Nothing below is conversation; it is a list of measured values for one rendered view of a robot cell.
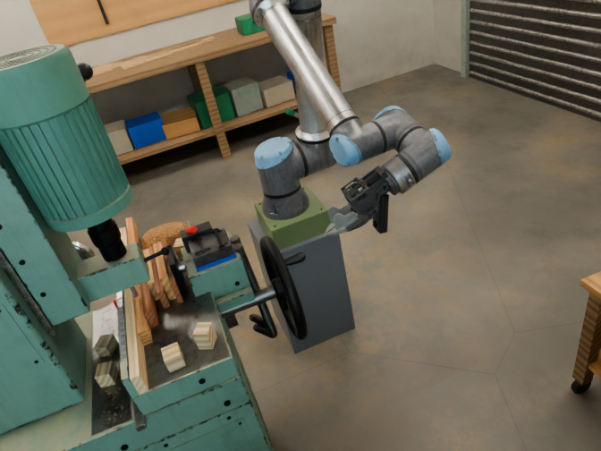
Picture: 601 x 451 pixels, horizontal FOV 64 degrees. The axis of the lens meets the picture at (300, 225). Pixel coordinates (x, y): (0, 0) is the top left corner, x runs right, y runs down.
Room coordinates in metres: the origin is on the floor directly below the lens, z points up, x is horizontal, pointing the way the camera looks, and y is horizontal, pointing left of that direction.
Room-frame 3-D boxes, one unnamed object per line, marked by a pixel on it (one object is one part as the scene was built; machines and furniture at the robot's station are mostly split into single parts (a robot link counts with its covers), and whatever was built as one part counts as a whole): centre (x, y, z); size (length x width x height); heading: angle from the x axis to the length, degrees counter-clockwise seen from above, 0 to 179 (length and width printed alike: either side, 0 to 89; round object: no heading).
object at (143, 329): (1.04, 0.45, 0.92); 0.54 x 0.02 x 0.04; 13
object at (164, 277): (0.99, 0.36, 0.94); 0.16 x 0.02 x 0.07; 13
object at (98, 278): (0.89, 0.43, 1.03); 0.14 x 0.07 x 0.09; 103
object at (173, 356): (0.71, 0.31, 0.92); 0.04 x 0.04 x 0.04; 16
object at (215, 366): (0.97, 0.32, 0.87); 0.61 x 0.30 x 0.06; 13
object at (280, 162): (1.65, 0.03, 0.83); 0.17 x 0.15 x 0.18; 110
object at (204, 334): (0.74, 0.25, 0.92); 0.04 x 0.03 x 0.05; 165
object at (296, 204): (1.65, 0.04, 0.70); 0.19 x 0.19 x 0.10
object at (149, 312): (0.95, 0.41, 0.92); 0.25 x 0.02 x 0.05; 13
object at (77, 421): (0.87, 0.53, 0.76); 0.57 x 0.45 x 0.09; 103
